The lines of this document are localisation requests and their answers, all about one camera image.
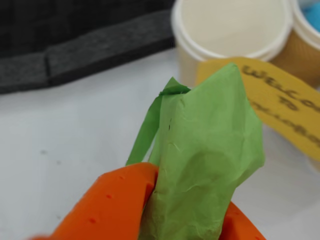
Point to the blue paper rubbish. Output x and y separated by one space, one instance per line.
312 15

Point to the green paper rubbish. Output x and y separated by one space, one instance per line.
205 150

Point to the paper cup with green label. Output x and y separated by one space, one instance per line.
230 25

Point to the long grey foam border strip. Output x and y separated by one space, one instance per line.
87 52

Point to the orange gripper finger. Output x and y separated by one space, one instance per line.
112 200
242 227

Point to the yellow welcome recyclobots sign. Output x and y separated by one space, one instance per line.
282 100

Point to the paper cup with blue label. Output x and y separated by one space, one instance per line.
300 57

